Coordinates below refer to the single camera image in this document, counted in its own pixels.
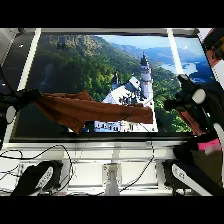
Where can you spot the silver frame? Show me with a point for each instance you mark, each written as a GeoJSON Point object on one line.
{"type": "Point", "coordinates": [112, 178]}

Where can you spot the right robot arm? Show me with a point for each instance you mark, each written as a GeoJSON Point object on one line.
{"type": "Point", "coordinates": [208, 110]}

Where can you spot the brown garment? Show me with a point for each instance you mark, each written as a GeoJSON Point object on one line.
{"type": "Point", "coordinates": [90, 111]}

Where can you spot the pink garment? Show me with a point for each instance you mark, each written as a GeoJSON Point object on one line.
{"type": "Point", "coordinates": [208, 145]}

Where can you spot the red-brown garment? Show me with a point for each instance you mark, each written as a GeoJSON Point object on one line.
{"type": "Point", "coordinates": [191, 121]}

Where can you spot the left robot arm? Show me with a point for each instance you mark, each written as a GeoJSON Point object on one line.
{"type": "Point", "coordinates": [25, 96]}

